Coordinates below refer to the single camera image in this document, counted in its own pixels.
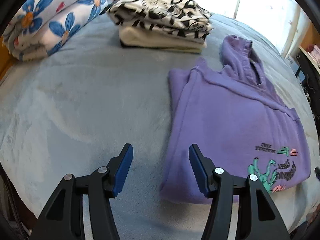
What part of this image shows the purple zip hoodie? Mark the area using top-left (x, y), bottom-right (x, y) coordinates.
top-left (160, 35), bottom-right (311, 204)

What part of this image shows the grey plush bed blanket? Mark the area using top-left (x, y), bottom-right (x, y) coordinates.
top-left (1, 14), bottom-right (210, 239)

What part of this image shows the black zebra print bag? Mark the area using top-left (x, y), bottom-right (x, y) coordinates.
top-left (294, 53), bottom-right (318, 120)

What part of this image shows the wooden shelf unit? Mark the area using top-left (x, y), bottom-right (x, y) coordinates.
top-left (300, 23), bottom-right (319, 72)

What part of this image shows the cream folded garment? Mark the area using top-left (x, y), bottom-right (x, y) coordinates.
top-left (119, 26), bottom-right (207, 54)

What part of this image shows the blue flower print quilt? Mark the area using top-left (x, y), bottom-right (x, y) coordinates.
top-left (2, 0), bottom-right (107, 61)

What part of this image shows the white floral curtain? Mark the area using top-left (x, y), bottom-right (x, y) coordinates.
top-left (235, 0), bottom-right (310, 58)

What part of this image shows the black white graffiti print garment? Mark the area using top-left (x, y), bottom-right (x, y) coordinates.
top-left (107, 0), bottom-right (213, 44)

